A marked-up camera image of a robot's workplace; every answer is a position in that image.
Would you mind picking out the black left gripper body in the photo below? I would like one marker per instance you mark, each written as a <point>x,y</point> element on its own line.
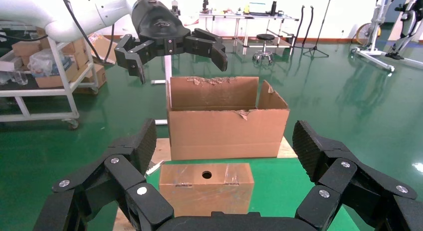
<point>158,24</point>

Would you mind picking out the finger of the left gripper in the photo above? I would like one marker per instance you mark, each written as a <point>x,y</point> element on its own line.
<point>132,54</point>
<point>205,44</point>

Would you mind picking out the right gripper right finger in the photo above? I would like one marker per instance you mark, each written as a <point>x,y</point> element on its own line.
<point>357,189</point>

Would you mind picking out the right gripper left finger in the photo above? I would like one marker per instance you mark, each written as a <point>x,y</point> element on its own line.
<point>109,186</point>

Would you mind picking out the small brown cardboard box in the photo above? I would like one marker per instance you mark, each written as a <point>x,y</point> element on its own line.
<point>205,193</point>

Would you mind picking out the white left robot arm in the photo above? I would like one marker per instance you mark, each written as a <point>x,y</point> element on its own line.
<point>66,11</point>

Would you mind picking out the flat cardboard sheet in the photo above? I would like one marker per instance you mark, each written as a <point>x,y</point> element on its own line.
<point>104,46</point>

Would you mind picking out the large open cardboard carton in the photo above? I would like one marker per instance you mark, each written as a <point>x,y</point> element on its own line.
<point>224,133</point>

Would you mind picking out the white flat box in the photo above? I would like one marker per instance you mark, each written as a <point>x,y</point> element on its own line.
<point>10,64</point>

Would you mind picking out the black desktop device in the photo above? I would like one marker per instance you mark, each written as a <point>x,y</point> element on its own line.
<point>205,5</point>

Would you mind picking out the yellow small item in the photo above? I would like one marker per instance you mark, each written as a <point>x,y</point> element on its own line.
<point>246,9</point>

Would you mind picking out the black round stool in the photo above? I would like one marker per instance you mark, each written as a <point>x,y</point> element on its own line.
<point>265,37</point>

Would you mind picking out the white wheeled shelf cart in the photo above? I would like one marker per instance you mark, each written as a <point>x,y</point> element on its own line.
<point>62,67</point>

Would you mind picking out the black bottle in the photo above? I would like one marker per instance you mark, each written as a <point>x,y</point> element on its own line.
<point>273,8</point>

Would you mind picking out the green table cloth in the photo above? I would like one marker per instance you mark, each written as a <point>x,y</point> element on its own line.
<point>277,186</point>

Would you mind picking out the clear plastic bag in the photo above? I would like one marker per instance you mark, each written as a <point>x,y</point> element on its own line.
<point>46,62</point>

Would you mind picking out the black bent tube stand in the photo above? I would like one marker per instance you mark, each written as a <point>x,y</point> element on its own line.
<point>299,28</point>

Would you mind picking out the clear plastic bottle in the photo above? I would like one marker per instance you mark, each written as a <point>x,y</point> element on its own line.
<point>20,78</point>

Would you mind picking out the black tripod stand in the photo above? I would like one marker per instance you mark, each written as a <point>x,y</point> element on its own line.
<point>320,31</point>

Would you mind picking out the yellow wheel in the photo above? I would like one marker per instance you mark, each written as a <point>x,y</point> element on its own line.
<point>363,33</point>

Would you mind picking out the humanoid robot legs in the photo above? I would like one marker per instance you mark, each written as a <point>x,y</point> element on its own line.
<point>408,21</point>

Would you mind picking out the white metal stand frame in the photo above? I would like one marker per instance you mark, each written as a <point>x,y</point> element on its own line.
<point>168,66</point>

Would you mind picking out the white frame table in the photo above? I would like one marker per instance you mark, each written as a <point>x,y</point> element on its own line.
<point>244,17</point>

